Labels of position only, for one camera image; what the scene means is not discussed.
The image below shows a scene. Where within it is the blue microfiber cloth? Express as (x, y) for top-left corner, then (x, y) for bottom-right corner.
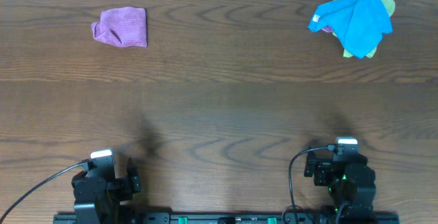
(308, 0), (393, 59)

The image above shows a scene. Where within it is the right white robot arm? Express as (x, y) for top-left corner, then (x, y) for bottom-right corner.
(304, 145), (376, 223)

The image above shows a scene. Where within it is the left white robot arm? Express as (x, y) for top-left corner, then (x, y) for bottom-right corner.
(71, 155), (142, 224)

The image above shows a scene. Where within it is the small purple cloth under green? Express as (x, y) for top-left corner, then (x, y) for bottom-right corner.
(322, 26), (333, 33)

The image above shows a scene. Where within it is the folded purple cloth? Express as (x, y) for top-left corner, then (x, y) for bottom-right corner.
(91, 7), (148, 48)

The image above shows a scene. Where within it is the green crumpled cloth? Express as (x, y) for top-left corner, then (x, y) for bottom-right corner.
(332, 0), (396, 58)

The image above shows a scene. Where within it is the right black cable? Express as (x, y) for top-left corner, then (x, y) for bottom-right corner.
(281, 144), (338, 224)

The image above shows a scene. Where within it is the black cable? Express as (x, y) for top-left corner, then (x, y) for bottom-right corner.
(0, 162), (90, 222)
(281, 144), (338, 224)

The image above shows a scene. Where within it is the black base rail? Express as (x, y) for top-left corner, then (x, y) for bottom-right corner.
(52, 212), (400, 224)

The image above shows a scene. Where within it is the left black cable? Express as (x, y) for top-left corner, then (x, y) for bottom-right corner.
(0, 162), (90, 222)

